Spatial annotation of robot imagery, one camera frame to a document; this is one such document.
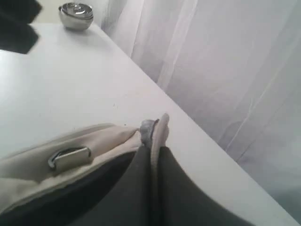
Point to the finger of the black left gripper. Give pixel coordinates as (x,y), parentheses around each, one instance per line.
(17,38)
(24,11)

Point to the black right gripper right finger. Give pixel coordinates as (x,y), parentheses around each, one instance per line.
(183,203)

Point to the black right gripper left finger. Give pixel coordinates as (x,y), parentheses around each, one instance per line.
(128,202)

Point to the cream duffel bag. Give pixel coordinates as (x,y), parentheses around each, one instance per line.
(55,183)

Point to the stacked steel bowls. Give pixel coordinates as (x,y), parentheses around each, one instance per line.
(76,16)

